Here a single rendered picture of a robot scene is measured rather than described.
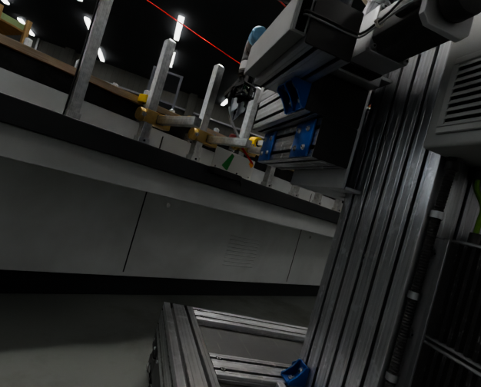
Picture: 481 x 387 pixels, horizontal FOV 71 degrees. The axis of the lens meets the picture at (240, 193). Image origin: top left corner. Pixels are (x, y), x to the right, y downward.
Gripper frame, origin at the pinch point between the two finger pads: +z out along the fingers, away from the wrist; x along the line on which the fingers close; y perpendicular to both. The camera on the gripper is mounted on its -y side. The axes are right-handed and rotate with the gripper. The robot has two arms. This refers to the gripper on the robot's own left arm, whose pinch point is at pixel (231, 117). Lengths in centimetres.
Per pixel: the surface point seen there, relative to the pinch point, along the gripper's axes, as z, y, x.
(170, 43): -16.1, -3.3, -33.5
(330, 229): 25, -30, 118
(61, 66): 5, -21, -63
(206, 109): -1.3, -8.4, -8.5
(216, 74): -16.8, -6.4, -9.5
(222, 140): 11.4, 1.2, -2.3
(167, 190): 36.9, -14.2, -12.2
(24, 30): -225, -608, -101
